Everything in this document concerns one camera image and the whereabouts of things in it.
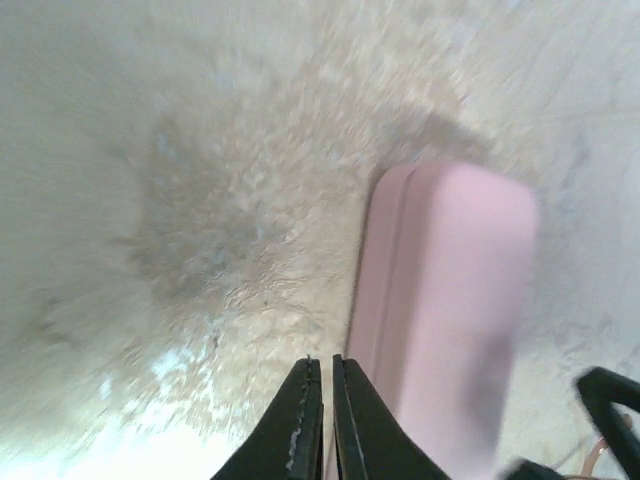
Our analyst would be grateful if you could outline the pink glasses case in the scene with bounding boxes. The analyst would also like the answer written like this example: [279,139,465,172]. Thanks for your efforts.
[346,162,538,479]

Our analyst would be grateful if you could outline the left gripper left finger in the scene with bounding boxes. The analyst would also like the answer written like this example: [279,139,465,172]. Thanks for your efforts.
[213,358,324,480]

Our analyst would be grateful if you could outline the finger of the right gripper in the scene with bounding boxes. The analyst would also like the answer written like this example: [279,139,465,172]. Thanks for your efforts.
[575,367,639,465]
[500,459,565,480]

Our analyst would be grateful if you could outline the brown rectangular sunglasses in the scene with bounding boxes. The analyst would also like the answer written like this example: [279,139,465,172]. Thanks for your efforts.
[572,437,609,480]

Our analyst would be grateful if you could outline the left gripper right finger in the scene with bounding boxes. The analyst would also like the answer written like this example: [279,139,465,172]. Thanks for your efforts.
[333,354,448,480]

